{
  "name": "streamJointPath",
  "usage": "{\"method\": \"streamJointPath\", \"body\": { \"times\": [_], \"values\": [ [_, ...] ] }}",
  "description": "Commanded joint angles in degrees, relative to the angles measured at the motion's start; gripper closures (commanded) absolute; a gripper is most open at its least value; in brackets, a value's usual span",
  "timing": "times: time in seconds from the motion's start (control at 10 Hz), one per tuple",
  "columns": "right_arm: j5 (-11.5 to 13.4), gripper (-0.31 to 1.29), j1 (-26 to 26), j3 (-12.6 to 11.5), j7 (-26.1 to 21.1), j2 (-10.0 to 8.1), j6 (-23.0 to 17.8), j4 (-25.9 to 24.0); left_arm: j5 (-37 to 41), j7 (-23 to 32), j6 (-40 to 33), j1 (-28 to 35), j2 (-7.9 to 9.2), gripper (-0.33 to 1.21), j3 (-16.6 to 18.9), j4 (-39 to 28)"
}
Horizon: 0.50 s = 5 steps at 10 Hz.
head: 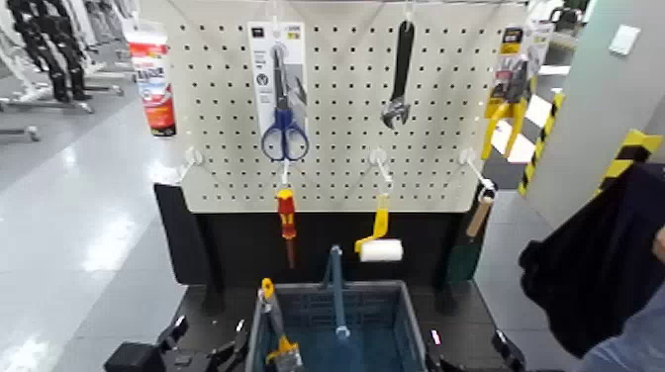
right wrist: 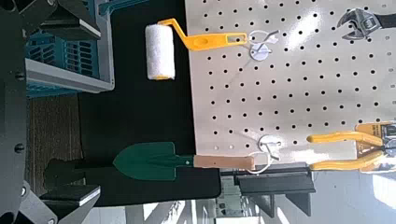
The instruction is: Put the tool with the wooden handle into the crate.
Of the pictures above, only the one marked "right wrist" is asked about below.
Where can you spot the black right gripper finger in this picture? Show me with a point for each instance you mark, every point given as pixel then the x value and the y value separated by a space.
pixel 74 21
pixel 71 202

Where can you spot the blue and grey plastic crate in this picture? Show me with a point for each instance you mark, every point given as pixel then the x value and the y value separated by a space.
pixel 71 56

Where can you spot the black back panel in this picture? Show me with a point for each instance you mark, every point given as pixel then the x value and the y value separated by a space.
pixel 140 118

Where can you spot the white pegboard hook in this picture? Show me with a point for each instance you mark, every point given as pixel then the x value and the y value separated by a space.
pixel 259 52
pixel 266 141

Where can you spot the white pegboard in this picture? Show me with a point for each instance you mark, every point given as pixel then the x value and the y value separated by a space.
pixel 311 93

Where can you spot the pliers packaging card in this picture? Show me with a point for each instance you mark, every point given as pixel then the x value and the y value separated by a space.
pixel 370 127

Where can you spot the black metal support bracket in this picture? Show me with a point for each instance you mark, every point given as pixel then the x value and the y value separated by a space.
pixel 274 183

